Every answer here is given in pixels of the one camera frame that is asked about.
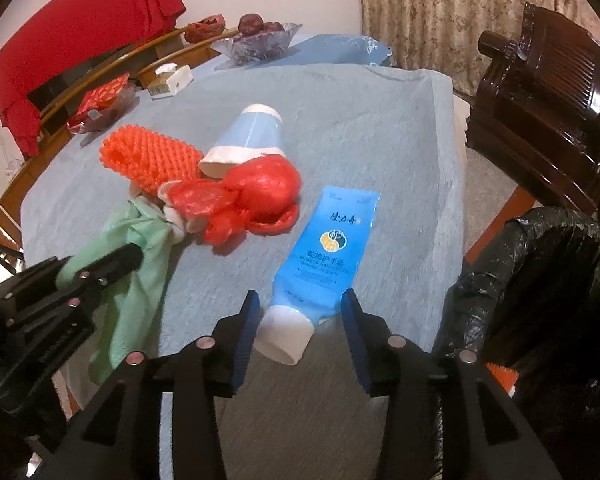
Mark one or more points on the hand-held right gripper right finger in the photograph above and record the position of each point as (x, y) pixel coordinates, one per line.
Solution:
(357, 340)

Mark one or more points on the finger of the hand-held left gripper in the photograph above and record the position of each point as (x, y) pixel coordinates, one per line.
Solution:
(125, 257)
(35, 272)

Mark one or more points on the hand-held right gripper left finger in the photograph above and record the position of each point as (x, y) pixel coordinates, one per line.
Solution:
(242, 340)

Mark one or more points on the green rubber glove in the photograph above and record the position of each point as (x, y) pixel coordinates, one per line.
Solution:
(140, 270)

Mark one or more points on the white tissue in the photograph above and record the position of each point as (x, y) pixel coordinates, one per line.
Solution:
(177, 217)

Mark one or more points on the blue hand cream tube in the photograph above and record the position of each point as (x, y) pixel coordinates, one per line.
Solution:
(330, 250)

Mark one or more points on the orange spiky glove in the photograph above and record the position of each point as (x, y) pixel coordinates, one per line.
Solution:
(500, 377)
(150, 157)

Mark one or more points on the red plastic bag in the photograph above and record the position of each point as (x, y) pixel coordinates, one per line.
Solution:
(260, 190)
(205, 29)

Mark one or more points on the blue paper cup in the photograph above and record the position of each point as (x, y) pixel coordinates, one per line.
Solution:
(250, 135)

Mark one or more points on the trash bin with black bag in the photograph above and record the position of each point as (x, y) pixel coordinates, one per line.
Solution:
(520, 270)

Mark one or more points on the red snack packet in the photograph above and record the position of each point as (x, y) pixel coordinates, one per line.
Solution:
(100, 100)

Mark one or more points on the black television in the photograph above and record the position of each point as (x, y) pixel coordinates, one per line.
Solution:
(65, 85)

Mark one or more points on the white tissue box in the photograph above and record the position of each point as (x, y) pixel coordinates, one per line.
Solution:
(172, 80)

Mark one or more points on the grey-blue tablecloth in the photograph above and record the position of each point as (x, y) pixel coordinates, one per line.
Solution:
(370, 125)

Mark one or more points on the red cloth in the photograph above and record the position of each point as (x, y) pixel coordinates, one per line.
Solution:
(80, 25)

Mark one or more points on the red plastic bag on cabinet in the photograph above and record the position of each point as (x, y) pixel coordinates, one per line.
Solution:
(205, 29)

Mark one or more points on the glass fruit bowl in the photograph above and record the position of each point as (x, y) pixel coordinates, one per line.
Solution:
(255, 50)

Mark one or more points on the red apple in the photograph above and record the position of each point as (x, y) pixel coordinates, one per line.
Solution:
(272, 26)
(250, 24)

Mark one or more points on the blue embroidered tablecloth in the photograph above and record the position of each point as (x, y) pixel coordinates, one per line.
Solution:
(330, 50)

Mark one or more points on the dark wooden armchair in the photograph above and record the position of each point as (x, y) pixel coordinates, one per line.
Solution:
(545, 100)

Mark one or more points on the beige patterned curtain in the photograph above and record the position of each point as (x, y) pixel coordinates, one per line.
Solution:
(430, 10)

